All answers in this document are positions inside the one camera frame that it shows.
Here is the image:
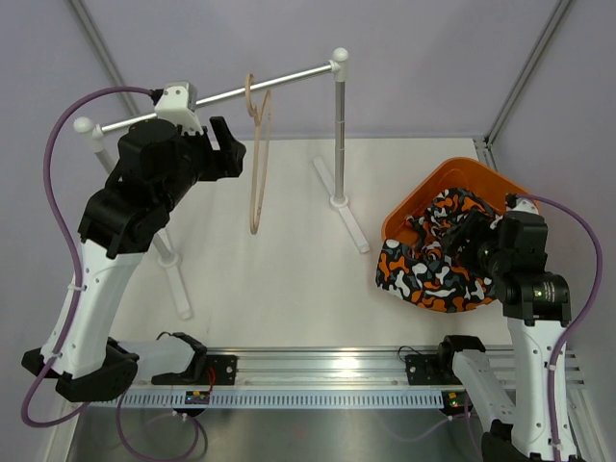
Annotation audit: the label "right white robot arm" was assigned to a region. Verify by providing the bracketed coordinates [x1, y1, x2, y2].
[435, 210, 579, 461]

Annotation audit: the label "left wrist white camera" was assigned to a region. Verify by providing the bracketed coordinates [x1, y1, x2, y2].
[154, 81, 204, 136]

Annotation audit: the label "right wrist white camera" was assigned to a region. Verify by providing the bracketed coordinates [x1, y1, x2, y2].
[505, 193, 539, 215]

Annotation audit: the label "left rack post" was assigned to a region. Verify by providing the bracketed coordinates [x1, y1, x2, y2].
[94, 146, 116, 174]

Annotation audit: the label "wrist white camera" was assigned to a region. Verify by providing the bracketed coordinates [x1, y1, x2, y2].
[154, 81, 204, 136]
[505, 193, 539, 215]

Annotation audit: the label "aluminium slotted rail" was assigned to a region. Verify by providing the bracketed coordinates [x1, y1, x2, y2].
[122, 388, 444, 410]

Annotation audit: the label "right rack foot base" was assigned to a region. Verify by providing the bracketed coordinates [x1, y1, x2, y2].
[312, 156, 370, 254]

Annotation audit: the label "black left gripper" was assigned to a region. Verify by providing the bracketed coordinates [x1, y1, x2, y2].
[156, 115, 244, 213]

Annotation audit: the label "silver clothes rack rail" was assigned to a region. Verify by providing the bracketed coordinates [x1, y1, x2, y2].
[73, 47, 349, 153]

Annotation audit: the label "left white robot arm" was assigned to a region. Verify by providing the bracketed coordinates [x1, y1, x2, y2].
[22, 116, 246, 402]

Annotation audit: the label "orange camouflage shorts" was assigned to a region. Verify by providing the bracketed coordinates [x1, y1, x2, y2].
[375, 188, 501, 313]

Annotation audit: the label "rack post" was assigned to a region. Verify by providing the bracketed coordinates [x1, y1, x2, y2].
[94, 146, 116, 174]
[334, 82, 346, 203]

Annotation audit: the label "right rack post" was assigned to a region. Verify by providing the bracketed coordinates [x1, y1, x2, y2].
[334, 82, 346, 203]

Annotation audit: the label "beige wooden hanger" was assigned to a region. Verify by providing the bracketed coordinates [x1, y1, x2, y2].
[244, 73, 272, 236]

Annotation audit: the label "orange plastic basket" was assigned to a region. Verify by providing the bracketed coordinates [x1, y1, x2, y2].
[381, 157, 525, 244]

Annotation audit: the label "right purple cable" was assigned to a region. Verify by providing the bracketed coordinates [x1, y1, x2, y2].
[384, 194, 603, 462]

